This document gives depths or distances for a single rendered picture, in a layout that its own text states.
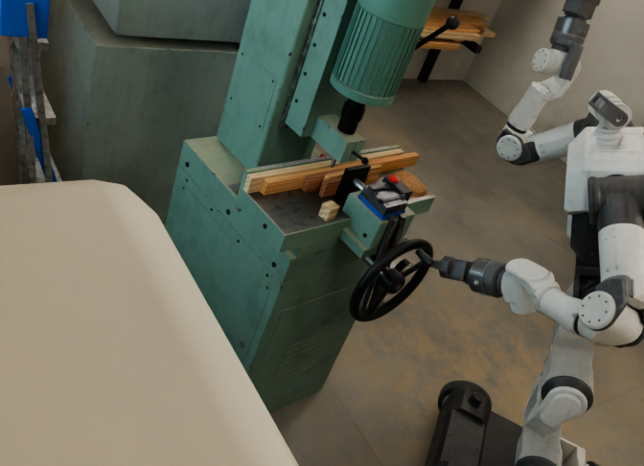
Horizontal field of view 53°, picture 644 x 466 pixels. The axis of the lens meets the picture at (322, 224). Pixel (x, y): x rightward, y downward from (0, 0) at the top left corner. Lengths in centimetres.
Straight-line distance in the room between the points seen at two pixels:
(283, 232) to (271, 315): 32
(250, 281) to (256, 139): 41
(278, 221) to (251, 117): 41
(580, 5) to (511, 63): 362
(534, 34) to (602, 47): 59
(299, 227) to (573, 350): 86
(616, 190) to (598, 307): 27
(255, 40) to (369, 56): 41
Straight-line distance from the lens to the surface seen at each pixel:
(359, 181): 182
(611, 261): 144
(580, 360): 202
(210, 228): 201
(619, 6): 508
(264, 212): 167
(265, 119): 189
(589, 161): 164
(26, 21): 197
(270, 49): 185
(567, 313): 146
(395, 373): 272
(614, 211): 148
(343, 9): 169
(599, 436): 308
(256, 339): 195
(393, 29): 160
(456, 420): 243
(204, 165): 198
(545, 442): 225
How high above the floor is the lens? 187
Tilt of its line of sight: 35 degrees down
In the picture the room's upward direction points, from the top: 22 degrees clockwise
